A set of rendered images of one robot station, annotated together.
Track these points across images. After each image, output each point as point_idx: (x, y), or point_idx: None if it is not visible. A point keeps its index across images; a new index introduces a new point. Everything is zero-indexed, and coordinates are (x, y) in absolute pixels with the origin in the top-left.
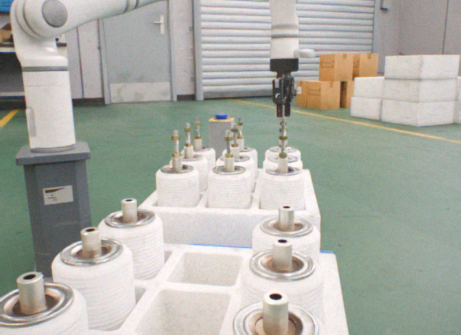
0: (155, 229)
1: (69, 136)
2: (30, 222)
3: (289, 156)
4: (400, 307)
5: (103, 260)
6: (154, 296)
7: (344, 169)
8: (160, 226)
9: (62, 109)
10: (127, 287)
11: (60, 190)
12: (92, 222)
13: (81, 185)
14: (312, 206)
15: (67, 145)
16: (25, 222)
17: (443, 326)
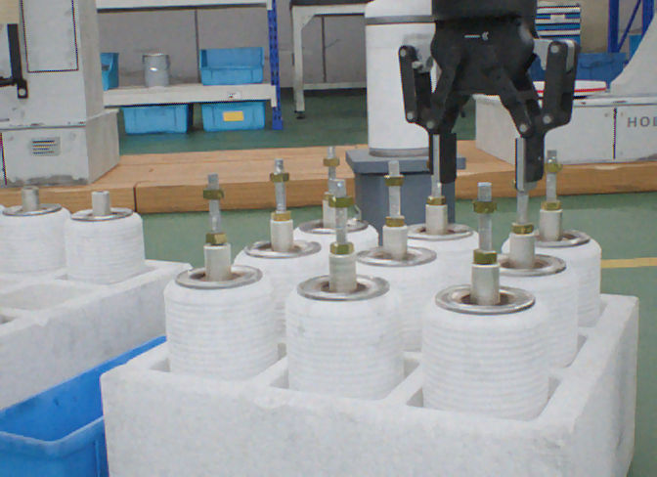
0: (67, 229)
1: (382, 133)
2: (644, 327)
3: (365, 292)
4: None
5: (1, 211)
6: (15, 279)
7: None
8: (76, 231)
9: (374, 87)
10: (5, 249)
11: (358, 214)
12: (640, 369)
13: (370, 218)
14: (156, 376)
15: (378, 148)
16: (644, 324)
17: None
